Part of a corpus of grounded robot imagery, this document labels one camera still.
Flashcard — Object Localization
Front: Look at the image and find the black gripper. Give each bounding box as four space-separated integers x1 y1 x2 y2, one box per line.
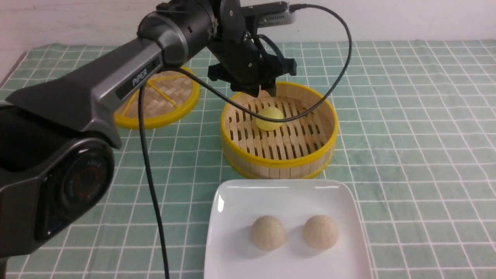
207 0 296 98

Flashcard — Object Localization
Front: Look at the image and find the yellow steamed bun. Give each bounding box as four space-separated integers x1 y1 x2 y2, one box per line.
255 107 284 132

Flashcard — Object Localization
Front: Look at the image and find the white steamed bun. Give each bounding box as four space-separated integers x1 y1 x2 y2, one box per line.
303 215 339 250

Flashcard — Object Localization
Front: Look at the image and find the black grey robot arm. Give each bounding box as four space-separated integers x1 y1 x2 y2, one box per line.
1 0 296 279

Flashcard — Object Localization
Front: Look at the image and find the white square plate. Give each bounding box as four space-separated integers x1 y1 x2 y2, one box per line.
203 179 374 279

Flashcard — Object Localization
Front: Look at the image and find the beige steamed bun on plate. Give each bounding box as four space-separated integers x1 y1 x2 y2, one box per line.
250 215 286 252

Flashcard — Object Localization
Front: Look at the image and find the bamboo steamer basket yellow rim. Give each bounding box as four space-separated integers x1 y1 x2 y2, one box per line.
220 81 339 179

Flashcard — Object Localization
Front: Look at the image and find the bamboo steamer lid yellow rim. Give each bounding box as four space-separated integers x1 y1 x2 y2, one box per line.
114 71 200 129

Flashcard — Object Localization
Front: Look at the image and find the green checkered tablecloth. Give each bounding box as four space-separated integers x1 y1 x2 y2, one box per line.
7 41 496 279

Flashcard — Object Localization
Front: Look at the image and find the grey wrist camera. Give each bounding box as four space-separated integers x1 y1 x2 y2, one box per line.
241 1 296 29

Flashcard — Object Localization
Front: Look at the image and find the black camera cable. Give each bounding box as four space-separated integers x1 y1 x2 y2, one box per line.
138 3 353 279

